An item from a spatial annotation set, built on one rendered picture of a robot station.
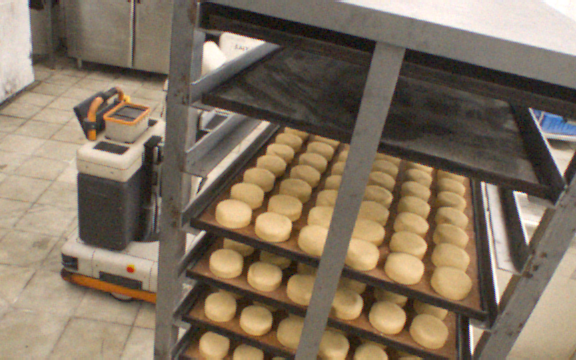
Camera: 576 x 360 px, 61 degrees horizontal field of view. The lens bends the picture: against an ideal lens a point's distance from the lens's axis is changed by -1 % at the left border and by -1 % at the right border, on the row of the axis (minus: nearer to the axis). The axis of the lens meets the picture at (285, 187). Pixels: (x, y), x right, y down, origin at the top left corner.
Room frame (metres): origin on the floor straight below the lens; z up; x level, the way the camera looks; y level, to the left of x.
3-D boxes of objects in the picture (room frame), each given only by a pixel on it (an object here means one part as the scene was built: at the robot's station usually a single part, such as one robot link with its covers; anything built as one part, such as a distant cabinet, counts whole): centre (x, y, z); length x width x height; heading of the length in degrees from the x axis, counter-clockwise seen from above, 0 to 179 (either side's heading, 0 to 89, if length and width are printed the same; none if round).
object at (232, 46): (5.64, 0.78, 0.38); 0.64 x 0.54 x 0.77; 7
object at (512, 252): (0.78, -0.33, 1.59); 0.64 x 0.03 x 0.03; 169
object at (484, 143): (0.81, -0.14, 1.68); 0.60 x 0.40 x 0.02; 169
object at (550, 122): (5.79, -3.01, 0.29); 0.56 x 0.38 x 0.20; 102
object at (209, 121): (2.13, 0.41, 0.93); 0.28 x 0.16 x 0.22; 177
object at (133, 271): (2.15, 0.70, 0.16); 0.67 x 0.64 x 0.25; 87
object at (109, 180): (2.15, 0.79, 0.59); 0.55 x 0.34 x 0.83; 177
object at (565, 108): (0.81, -0.14, 1.77); 0.60 x 0.40 x 0.02; 169
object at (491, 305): (0.78, -0.33, 1.50); 0.64 x 0.03 x 0.03; 169
